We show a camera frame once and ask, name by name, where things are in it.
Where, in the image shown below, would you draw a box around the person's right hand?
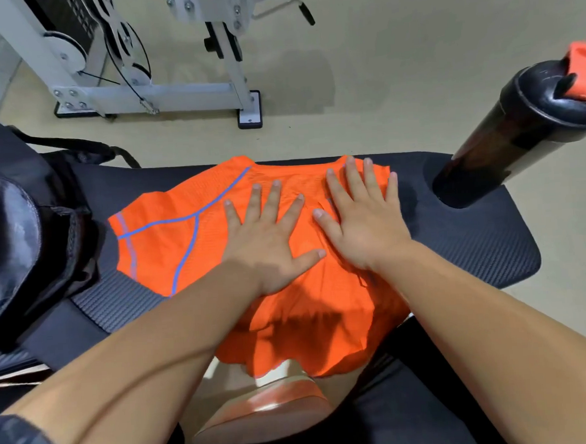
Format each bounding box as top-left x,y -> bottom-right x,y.
309,152 -> 416,278

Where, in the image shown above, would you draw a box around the person's left hand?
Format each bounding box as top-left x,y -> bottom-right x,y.
218,177 -> 330,299

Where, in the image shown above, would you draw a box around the orange sports garment blue seams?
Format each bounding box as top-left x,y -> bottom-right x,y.
104,146 -> 416,391

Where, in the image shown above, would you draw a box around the person's right forearm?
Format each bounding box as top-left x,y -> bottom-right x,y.
372,228 -> 586,444

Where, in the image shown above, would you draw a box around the person's left forearm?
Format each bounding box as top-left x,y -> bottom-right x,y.
0,258 -> 277,444

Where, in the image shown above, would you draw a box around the black padded workout bench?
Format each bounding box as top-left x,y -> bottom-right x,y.
0,135 -> 547,379

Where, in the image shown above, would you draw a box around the black shaker bottle orange cap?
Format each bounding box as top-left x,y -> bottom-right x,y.
423,40 -> 586,211

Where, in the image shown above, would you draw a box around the black adjustment knob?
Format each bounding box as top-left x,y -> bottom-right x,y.
203,19 -> 243,64

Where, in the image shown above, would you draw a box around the person's black trousers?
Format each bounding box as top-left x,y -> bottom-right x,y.
144,310 -> 513,444

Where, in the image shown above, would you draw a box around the metal lever black grip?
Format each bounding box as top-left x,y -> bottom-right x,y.
251,0 -> 317,30

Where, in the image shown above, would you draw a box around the black gym bag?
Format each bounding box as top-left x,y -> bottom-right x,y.
0,93 -> 106,347

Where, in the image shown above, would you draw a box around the white pulley wheel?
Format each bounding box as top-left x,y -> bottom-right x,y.
44,29 -> 89,74

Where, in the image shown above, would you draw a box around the white gym machine frame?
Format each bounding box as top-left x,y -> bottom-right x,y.
0,0 -> 353,145

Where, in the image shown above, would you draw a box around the black bag strap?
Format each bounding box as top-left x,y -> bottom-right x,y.
9,117 -> 142,177

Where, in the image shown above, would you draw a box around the black machine cable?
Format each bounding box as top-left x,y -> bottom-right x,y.
75,17 -> 161,119

